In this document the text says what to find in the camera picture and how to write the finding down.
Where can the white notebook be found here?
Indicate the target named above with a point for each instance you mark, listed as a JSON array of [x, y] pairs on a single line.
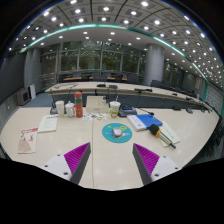
[[171, 131]]

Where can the dark office chairs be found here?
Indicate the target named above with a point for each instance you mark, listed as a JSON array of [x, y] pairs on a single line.
[[100, 78]]

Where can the red and white leaflet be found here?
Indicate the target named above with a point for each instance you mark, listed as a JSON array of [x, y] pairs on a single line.
[[28, 140]]

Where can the long curved conference desk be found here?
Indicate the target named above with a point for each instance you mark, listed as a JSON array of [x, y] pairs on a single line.
[[126, 88]]

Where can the round teal cartoon mouse pad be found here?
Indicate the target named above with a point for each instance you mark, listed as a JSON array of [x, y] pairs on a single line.
[[108, 135]]

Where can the white paper booklet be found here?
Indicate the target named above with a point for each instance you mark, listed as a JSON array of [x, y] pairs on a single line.
[[48, 123]]

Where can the white lidded mug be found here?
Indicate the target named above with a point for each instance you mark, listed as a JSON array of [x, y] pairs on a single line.
[[69, 110]]

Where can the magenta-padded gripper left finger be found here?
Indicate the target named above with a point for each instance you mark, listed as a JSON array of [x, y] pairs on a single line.
[[71, 161]]

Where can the white cardboard box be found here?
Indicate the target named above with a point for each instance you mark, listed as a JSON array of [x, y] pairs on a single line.
[[96, 105]]

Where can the blue and white book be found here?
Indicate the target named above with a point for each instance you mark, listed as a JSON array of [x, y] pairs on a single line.
[[143, 121]]

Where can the red thermos bottle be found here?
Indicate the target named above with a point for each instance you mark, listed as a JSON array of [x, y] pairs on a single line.
[[78, 106]]

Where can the ceiling lights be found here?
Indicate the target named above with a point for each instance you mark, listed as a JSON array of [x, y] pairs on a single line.
[[106, 9]]

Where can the green printed paper cup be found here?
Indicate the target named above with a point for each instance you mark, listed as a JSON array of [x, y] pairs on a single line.
[[115, 109]]

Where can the colourful sticker sheet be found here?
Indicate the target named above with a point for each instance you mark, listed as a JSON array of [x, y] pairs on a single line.
[[94, 116]]

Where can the black handheld microphone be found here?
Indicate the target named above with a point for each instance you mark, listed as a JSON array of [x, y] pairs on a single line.
[[155, 130]]

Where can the silver computer mouse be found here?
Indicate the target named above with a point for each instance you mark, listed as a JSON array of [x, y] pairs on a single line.
[[117, 132]]

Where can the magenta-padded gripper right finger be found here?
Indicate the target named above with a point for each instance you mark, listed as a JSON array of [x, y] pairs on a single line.
[[153, 163]]

